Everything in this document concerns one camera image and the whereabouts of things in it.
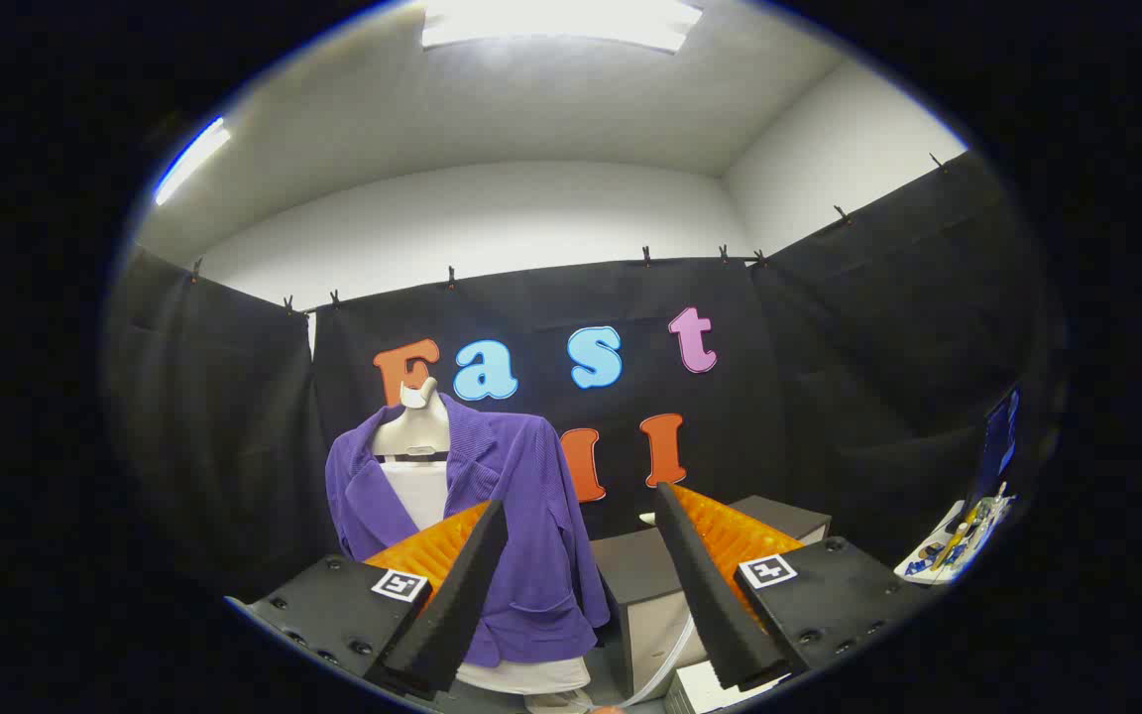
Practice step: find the white flat board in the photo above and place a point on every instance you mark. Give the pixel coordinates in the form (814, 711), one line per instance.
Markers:
(705, 689)

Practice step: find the ceiling light strip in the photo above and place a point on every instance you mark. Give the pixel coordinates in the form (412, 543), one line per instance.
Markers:
(192, 159)

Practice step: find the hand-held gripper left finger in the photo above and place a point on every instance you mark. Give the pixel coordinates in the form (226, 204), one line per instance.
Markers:
(452, 605)

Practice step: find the computer monitor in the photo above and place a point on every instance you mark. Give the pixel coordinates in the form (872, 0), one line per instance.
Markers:
(997, 436)

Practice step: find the white undershirt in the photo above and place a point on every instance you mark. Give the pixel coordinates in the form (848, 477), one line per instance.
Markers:
(422, 491)

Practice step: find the yellow bottle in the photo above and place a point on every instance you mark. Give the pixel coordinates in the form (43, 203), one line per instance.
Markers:
(963, 526)

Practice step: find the grey cabinet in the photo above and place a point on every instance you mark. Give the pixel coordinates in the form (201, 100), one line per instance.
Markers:
(640, 575)

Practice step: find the white side table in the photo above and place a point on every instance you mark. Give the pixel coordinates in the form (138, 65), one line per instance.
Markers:
(928, 562)

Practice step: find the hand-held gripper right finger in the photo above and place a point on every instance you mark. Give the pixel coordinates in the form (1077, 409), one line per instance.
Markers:
(715, 595)

